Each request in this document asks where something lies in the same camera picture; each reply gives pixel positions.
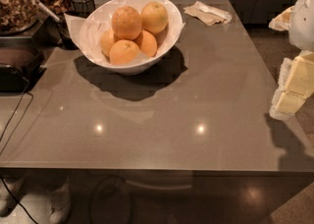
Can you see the black wire cup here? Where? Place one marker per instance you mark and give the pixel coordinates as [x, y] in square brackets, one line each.
[83, 7]

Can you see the orange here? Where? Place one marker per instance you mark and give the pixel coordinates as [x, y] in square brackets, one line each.
[123, 51]
[147, 43]
[154, 17]
[107, 40]
[126, 23]

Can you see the white paper bowl liner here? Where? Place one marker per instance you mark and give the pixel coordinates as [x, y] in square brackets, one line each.
[77, 28]

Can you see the white ceramic bowl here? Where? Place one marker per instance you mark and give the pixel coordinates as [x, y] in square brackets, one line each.
[108, 9]

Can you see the white utensil handle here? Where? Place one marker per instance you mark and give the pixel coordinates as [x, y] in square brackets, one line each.
[47, 11]

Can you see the folded paper napkins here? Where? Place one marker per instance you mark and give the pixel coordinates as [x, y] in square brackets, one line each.
[207, 14]

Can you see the glass jar of nuts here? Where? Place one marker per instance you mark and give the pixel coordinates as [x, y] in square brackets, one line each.
[16, 15]

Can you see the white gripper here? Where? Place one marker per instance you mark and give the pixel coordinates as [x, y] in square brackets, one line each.
[302, 22]

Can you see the white shoe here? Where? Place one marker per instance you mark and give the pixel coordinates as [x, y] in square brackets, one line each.
[60, 205]

